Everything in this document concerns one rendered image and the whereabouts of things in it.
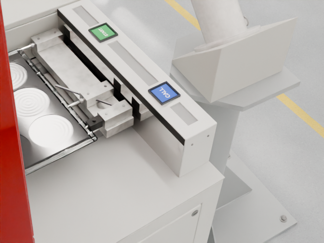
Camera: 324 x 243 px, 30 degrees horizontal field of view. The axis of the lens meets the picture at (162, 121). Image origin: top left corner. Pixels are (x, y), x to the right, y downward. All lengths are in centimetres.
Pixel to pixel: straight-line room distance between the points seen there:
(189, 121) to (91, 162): 26
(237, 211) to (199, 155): 99
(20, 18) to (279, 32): 68
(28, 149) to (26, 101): 15
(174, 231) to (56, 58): 55
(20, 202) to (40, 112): 82
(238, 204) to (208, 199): 94
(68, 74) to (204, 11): 39
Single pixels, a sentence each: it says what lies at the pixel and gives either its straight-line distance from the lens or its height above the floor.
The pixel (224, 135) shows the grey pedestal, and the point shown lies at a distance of 185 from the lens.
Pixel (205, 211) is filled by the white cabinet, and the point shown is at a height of 71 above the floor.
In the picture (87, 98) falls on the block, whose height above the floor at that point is 91.
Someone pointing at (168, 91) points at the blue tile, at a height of 96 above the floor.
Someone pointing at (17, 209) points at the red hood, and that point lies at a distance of 66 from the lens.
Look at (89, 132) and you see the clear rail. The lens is 142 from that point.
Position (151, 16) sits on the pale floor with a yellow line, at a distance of 321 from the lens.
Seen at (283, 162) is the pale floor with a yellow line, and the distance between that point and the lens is 263.
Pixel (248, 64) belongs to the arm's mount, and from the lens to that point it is 162.
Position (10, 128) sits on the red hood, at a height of 155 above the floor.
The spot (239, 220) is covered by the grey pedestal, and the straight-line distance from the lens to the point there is 238.
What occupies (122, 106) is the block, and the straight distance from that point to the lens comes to 146.
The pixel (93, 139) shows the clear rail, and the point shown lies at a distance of 140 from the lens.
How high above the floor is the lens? 197
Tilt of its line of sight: 48 degrees down
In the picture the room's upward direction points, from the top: 7 degrees clockwise
